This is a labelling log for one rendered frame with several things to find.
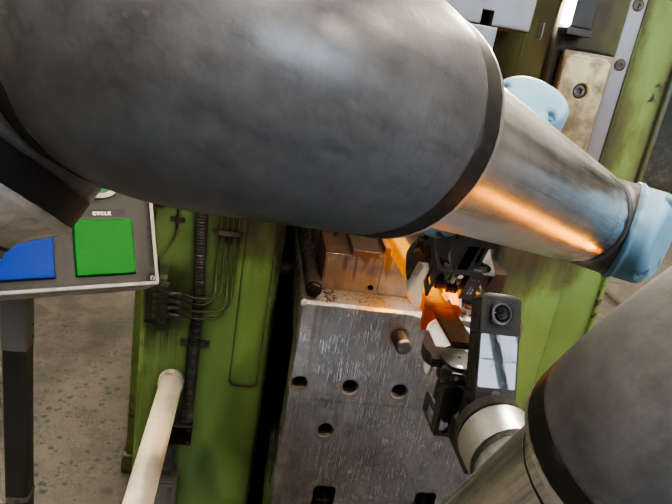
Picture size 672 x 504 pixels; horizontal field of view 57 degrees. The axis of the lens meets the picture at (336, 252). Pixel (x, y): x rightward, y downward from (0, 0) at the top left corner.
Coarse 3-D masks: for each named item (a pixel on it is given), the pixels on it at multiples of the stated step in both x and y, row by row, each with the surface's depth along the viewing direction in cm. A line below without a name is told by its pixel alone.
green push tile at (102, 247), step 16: (80, 224) 81; (96, 224) 82; (112, 224) 83; (128, 224) 84; (80, 240) 81; (96, 240) 82; (112, 240) 83; (128, 240) 84; (80, 256) 80; (96, 256) 81; (112, 256) 82; (128, 256) 84; (80, 272) 80; (96, 272) 81; (112, 272) 82; (128, 272) 83
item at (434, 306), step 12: (396, 240) 105; (396, 252) 101; (432, 288) 86; (432, 300) 82; (444, 300) 83; (432, 312) 79; (444, 312) 78; (456, 312) 80; (420, 324) 80; (444, 324) 75; (456, 324) 75; (456, 336) 72; (468, 336) 72
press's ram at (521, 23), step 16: (448, 0) 91; (464, 0) 91; (480, 0) 91; (496, 0) 92; (512, 0) 92; (528, 0) 92; (464, 16) 92; (480, 16) 92; (496, 16) 92; (512, 16) 93; (528, 16) 93
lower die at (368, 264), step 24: (336, 240) 109; (360, 240) 108; (384, 240) 107; (408, 240) 109; (336, 264) 104; (360, 264) 104; (384, 264) 105; (336, 288) 105; (360, 288) 106; (384, 288) 106
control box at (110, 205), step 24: (96, 216) 83; (120, 216) 85; (144, 216) 86; (72, 240) 81; (144, 240) 86; (72, 264) 80; (144, 264) 85; (0, 288) 76; (24, 288) 77; (48, 288) 79; (72, 288) 80; (96, 288) 82; (120, 288) 85; (144, 288) 90
